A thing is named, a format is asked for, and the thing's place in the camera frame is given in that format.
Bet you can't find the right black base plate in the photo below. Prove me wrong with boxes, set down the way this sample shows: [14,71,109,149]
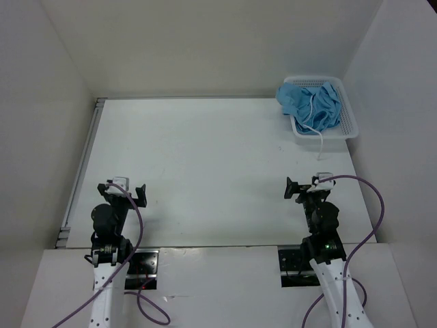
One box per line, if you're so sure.
[278,246,320,288]

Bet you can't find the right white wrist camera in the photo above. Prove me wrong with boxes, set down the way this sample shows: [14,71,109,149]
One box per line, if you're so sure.
[307,172,335,193]

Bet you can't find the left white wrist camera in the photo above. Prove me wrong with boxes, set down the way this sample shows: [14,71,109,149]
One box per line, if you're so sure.
[106,176,130,197]

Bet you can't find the blue mesh shorts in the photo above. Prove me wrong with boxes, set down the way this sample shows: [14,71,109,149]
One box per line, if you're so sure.
[275,81,342,161]

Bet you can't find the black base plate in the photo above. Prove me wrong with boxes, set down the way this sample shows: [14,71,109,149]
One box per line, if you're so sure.
[278,246,320,288]
[125,249,159,291]

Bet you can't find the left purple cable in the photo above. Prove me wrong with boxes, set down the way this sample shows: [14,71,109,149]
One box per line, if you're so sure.
[51,182,171,328]

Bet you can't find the white plastic basket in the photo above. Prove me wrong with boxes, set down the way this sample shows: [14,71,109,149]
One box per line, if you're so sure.
[283,75,359,141]

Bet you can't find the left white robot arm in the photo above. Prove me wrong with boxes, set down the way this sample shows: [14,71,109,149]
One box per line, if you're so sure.
[89,177,147,327]

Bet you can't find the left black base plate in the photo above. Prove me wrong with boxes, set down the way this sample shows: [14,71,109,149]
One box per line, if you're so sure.
[125,249,159,291]

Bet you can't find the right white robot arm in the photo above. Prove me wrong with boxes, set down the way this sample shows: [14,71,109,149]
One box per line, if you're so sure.
[284,174,373,327]

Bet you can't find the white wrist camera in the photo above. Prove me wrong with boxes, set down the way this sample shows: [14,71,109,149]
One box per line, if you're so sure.
[106,176,130,197]
[307,172,335,193]

